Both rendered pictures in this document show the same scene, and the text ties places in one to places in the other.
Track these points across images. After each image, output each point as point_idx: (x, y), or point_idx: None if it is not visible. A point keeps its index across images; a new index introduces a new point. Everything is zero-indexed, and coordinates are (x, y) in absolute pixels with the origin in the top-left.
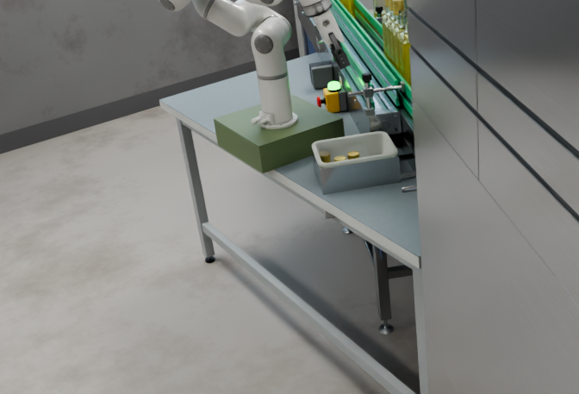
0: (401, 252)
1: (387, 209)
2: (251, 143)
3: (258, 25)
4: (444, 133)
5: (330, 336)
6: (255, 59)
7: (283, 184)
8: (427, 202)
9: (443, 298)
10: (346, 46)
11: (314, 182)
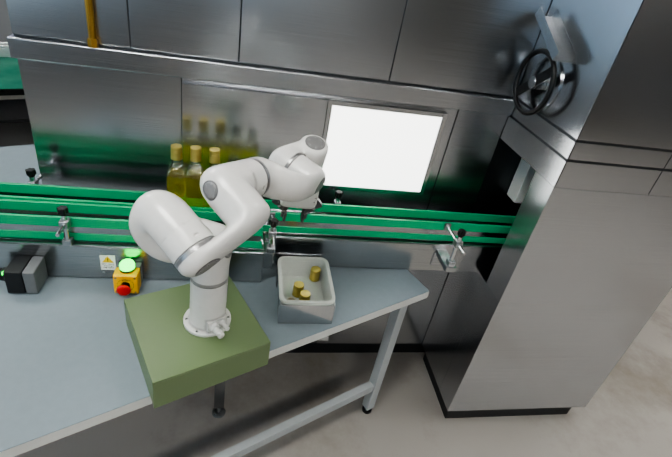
0: (415, 299)
1: (364, 292)
2: (254, 349)
3: None
4: (608, 189)
5: (277, 435)
6: (216, 269)
7: None
8: (552, 233)
9: (552, 270)
10: None
11: (304, 326)
